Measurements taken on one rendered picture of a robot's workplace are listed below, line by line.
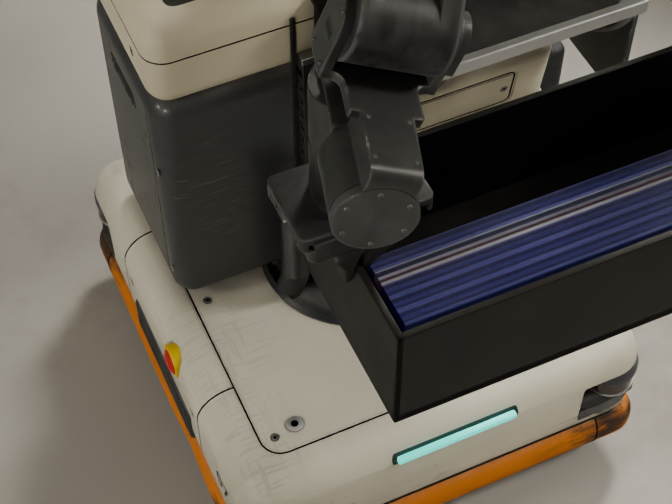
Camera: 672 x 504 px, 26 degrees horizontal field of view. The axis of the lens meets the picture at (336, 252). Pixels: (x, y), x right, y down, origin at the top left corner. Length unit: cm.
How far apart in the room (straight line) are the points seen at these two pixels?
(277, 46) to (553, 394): 64
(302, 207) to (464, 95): 57
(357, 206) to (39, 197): 175
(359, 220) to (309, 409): 110
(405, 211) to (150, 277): 127
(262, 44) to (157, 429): 78
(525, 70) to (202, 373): 70
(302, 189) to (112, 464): 131
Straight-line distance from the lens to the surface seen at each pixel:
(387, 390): 110
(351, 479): 197
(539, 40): 135
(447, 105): 155
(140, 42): 171
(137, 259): 216
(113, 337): 241
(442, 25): 89
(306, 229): 99
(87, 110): 272
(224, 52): 173
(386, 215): 89
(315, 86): 94
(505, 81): 157
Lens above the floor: 198
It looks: 53 degrees down
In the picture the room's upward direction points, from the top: straight up
